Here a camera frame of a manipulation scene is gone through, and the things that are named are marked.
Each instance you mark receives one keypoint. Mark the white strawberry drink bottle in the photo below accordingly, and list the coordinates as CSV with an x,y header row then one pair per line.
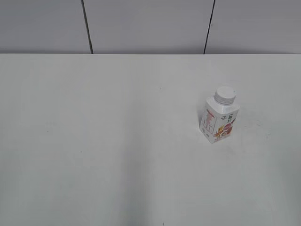
x,y
217,120

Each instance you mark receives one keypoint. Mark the white screw bottle cap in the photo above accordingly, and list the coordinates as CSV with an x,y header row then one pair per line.
x,y
225,95

